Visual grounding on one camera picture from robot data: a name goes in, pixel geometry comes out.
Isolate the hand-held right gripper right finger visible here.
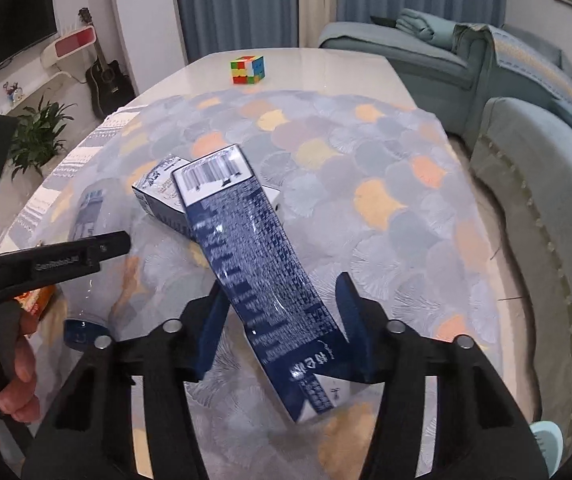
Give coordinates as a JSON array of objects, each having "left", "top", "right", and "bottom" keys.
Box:
[{"left": 333, "top": 271, "right": 551, "bottom": 480}]

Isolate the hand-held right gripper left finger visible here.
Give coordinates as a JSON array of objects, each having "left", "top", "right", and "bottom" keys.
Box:
[{"left": 21, "top": 280, "right": 231, "bottom": 480}]

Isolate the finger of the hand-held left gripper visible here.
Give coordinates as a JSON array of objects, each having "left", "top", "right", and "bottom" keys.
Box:
[{"left": 83, "top": 231, "right": 132, "bottom": 272}]

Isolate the clear plastic bottle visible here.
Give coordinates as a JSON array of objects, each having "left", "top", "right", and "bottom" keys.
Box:
[{"left": 63, "top": 180, "right": 140, "bottom": 354}]

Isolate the blue white carton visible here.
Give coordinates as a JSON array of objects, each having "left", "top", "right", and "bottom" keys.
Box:
[
  {"left": 131, "top": 155, "right": 282, "bottom": 234},
  {"left": 172, "top": 144, "right": 349, "bottom": 424}
]

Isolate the person's left hand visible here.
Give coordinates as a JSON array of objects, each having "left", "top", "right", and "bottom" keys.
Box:
[{"left": 0, "top": 307, "right": 43, "bottom": 424}]

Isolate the orange packet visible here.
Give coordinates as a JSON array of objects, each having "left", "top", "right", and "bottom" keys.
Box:
[{"left": 13, "top": 283, "right": 57, "bottom": 322}]

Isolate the white lace cloth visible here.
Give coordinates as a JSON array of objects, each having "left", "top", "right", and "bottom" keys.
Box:
[{"left": 0, "top": 104, "right": 143, "bottom": 257}]

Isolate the green potted plant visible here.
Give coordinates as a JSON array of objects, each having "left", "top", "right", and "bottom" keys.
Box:
[{"left": 8, "top": 94, "right": 78, "bottom": 182}]

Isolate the fan pattern tablecloth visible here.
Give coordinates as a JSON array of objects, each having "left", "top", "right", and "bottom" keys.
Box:
[{"left": 0, "top": 89, "right": 504, "bottom": 480}]

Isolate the black acoustic guitar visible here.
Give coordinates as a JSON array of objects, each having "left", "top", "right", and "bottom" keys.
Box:
[{"left": 78, "top": 7, "right": 137, "bottom": 119}]

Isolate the white low shelf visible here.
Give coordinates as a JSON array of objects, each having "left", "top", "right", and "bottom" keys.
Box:
[{"left": 6, "top": 70, "right": 85, "bottom": 112}]

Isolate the white red curved shelf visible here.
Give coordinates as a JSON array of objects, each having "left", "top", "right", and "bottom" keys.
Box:
[{"left": 40, "top": 24, "right": 98, "bottom": 69}]

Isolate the colourful puzzle cube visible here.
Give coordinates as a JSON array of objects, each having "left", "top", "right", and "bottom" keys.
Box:
[{"left": 230, "top": 54, "right": 266, "bottom": 86}]

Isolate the blue fabric sofa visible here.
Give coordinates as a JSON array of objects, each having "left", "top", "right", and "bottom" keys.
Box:
[{"left": 318, "top": 7, "right": 572, "bottom": 461}]

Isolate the light blue slipper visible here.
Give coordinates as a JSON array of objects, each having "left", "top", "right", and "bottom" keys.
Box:
[{"left": 530, "top": 420, "right": 564, "bottom": 472}]

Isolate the folded blue blanket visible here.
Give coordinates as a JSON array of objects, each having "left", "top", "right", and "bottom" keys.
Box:
[{"left": 396, "top": 8, "right": 457, "bottom": 51}]

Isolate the striped blue armrest cloth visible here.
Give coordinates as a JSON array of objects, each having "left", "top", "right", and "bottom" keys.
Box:
[{"left": 482, "top": 24, "right": 572, "bottom": 104}]

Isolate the beige sheer curtain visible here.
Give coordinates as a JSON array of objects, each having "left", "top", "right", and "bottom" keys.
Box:
[{"left": 298, "top": 0, "right": 340, "bottom": 49}]

